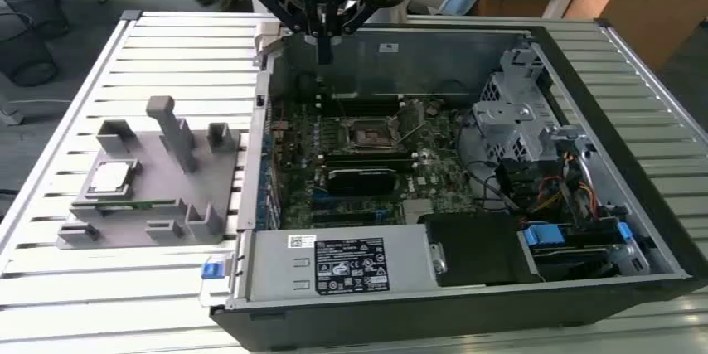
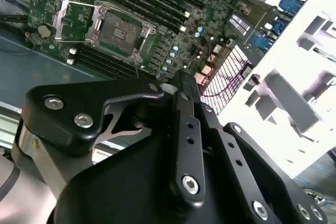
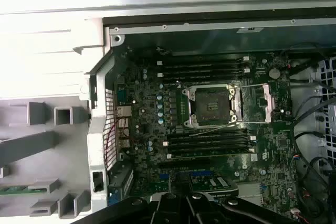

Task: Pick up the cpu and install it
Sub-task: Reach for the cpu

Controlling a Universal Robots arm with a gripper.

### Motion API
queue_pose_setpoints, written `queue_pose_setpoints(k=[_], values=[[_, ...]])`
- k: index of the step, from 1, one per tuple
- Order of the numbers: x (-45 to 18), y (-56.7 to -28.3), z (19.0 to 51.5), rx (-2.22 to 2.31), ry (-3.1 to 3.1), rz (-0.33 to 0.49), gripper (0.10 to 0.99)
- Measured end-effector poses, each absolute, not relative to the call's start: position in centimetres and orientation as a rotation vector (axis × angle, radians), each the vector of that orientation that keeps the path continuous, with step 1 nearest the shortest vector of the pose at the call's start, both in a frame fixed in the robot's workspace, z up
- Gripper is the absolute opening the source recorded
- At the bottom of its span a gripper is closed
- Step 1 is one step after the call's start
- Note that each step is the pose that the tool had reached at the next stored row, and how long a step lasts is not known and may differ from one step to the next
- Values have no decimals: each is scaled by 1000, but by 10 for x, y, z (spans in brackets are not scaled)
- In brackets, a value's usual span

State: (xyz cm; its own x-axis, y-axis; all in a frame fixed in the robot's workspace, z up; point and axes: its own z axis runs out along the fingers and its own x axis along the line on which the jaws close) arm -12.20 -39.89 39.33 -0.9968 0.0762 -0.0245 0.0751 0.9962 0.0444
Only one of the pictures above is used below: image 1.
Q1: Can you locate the metal socket cover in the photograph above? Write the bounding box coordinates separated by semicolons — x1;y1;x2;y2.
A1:
389;99;429;142

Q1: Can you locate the metal locking lever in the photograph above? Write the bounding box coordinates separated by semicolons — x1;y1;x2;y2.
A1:
401;109;431;143

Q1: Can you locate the silver CPU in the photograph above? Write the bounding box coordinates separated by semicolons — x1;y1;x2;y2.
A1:
89;161;138;196

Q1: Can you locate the CPU socket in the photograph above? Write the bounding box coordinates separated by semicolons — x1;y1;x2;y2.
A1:
341;116;401;152

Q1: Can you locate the black RAM slot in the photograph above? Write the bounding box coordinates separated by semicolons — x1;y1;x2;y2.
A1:
318;95;405;107
318;104;405;118

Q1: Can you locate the silver drive cage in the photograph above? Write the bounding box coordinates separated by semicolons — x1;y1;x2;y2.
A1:
473;46;561;164

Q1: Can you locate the black RAM stick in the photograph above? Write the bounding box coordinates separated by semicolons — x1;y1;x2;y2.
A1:
326;159;415;172

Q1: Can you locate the green motherboard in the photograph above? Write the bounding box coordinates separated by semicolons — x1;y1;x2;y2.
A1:
265;96;471;230

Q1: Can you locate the black mesh waste basket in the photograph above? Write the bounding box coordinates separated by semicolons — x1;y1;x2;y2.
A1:
0;13;61;88
0;0;71;40

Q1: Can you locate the grey parts rack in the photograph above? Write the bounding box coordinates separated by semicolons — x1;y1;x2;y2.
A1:
55;95;249;251

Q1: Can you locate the silver chipset heatsink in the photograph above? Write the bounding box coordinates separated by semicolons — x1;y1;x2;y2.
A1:
402;199;434;225

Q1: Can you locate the wooden cabinet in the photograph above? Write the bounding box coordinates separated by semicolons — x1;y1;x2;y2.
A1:
563;0;708;73

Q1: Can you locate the grey metal stand foot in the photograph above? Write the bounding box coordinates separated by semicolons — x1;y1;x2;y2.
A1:
0;92;27;127

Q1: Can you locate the green RAM stick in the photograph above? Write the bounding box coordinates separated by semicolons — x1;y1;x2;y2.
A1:
94;200;179;211

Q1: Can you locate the black plastic shroud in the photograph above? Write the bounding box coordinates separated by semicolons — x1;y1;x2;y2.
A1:
426;212;542;288

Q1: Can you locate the hard disk in blue carrier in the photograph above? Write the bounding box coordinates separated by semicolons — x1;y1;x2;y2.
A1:
519;221;633;255

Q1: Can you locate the silver power supply unit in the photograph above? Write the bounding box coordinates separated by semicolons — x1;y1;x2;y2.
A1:
226;227;447;303

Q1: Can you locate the blue case latch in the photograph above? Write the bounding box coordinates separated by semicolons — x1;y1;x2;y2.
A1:
202;260;230;281

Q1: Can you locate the black PC case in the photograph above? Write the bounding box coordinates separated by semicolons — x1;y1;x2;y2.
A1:
209;17;708;353

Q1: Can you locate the coloured wire bundle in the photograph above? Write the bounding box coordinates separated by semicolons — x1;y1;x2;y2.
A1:
530;150;602;222

